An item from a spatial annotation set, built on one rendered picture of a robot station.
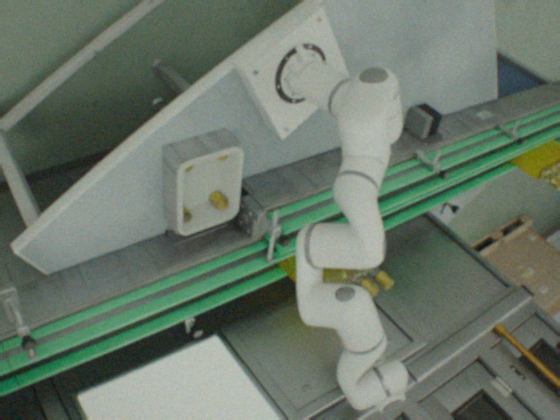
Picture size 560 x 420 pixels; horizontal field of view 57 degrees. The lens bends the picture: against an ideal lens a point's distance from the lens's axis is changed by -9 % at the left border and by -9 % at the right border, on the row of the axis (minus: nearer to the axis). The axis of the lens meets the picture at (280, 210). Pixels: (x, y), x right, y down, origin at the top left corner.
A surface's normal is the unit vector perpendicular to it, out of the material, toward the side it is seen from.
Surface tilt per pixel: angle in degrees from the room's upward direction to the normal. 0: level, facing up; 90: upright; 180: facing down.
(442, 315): 90
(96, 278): 90
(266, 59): 5
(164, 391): 90
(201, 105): 0
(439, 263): 90
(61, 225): 0
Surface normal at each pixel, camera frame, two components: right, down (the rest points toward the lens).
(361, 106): -0.21, -0.59
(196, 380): 0.11, -0.76
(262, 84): 0.59, 0.52
